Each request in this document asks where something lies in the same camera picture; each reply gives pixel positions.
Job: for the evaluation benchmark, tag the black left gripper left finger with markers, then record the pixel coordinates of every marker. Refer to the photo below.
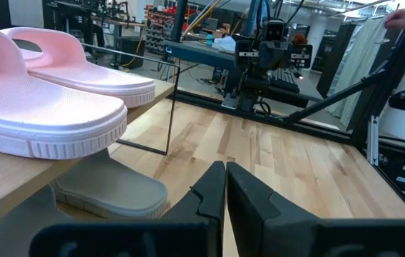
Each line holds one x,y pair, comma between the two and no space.
202,200

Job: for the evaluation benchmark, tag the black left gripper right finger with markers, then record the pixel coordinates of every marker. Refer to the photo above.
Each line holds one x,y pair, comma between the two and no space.
252,214

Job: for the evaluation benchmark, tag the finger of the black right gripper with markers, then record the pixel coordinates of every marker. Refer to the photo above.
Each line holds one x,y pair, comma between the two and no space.
282,55
267,55

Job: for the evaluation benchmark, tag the pink rubber slide sandal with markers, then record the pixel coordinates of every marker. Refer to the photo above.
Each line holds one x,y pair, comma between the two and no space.
38,107
92,80

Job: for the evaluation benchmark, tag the person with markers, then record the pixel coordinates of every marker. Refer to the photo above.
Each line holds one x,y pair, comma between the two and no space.
299,38
223,31

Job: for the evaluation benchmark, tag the black keyboard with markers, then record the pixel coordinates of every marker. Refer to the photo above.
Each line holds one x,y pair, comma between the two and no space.
284,80

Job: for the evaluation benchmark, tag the white bag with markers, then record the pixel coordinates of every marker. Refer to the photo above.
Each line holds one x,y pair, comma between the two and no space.
225,44

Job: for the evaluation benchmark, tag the black partition panel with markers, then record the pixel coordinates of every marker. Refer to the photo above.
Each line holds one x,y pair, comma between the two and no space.
332,57

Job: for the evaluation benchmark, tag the pale green curtain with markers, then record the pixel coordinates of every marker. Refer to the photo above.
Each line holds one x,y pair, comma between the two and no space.
359,57

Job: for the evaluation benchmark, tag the parts bin rack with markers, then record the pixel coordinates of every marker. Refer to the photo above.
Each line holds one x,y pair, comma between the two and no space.
158,32

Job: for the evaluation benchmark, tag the black floor box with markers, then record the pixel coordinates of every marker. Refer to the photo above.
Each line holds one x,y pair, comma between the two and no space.
131,53

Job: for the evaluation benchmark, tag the person's hand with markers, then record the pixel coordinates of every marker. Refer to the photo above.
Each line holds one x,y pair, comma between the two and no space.
396,19

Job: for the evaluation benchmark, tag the black box with white labels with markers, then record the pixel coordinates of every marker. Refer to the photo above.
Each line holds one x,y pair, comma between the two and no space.
391,185

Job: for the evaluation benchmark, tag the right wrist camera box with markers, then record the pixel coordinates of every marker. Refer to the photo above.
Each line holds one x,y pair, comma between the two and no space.
275,30

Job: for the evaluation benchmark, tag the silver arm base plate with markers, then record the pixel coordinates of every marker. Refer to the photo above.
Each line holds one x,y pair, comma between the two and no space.
229,102

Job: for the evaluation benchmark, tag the black metal rig frame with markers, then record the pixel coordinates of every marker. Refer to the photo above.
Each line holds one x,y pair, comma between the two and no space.
377,100

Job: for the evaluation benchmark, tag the silver aluminium bracket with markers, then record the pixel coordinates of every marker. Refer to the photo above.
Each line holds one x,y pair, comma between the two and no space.
373,142

